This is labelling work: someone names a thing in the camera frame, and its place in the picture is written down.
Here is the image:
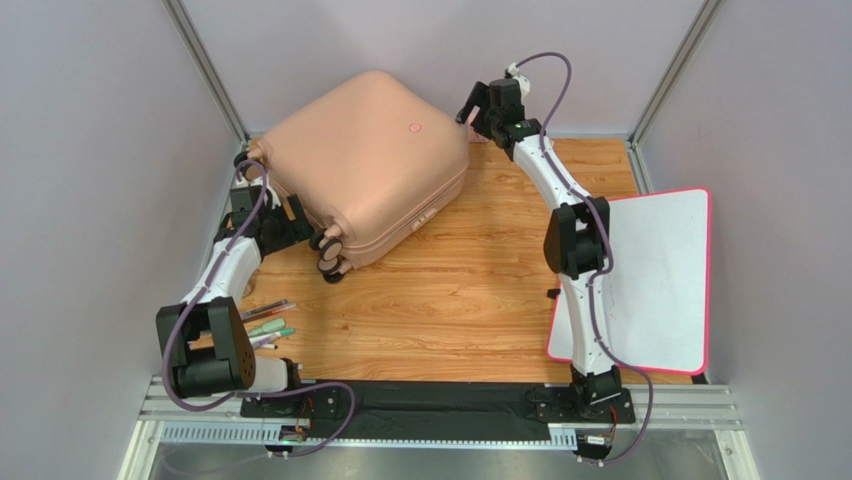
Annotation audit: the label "pink suitcase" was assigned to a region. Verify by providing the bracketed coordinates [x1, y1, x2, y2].
[248, 70, 470, 283]

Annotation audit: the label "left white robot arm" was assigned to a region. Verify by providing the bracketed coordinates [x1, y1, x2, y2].
[156, 185, 314, 399]

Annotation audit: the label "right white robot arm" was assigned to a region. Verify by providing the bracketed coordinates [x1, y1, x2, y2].
[456, 78, 636, 423]

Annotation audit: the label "green marker pens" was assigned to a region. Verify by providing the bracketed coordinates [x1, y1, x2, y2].
[248, 318, 295, 349]

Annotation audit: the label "white board pink edge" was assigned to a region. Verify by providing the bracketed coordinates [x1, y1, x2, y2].
[545, 187, 714, 376]

